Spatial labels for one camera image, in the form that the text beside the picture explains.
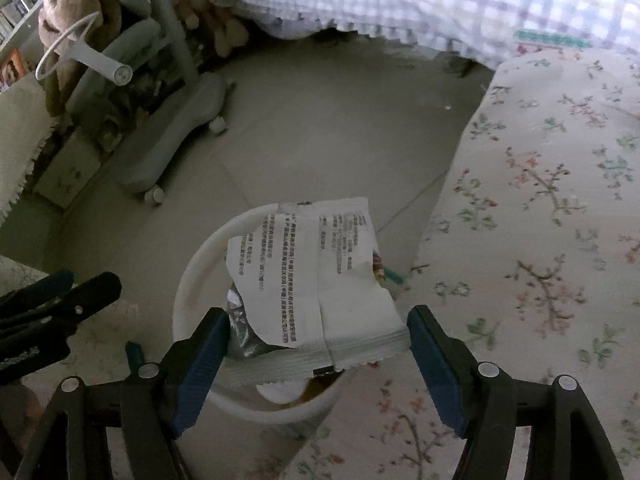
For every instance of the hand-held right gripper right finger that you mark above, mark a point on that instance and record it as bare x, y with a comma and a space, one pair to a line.
435, 360

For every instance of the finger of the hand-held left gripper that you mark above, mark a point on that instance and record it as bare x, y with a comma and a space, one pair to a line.
60, 310
45, 287

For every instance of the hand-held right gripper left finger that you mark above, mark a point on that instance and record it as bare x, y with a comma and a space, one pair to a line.
200, 360

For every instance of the white lace cloth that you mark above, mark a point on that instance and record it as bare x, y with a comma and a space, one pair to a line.
20, 135

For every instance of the white bookshelf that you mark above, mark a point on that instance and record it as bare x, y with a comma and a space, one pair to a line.
15, 10

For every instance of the floral storage box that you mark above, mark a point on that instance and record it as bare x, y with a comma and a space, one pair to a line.
65, 170

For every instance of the white printed packet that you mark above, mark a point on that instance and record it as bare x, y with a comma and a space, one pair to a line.
340, 305

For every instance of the floral bed sheet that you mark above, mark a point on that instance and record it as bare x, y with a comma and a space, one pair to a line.
550, 210

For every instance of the silver foil wrapper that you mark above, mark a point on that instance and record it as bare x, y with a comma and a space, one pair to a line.
240, 325

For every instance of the green and brown wrapper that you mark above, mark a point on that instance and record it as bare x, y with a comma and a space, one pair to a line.
387, 272

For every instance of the brown plush toy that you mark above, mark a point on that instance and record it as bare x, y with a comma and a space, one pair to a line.
225, 35

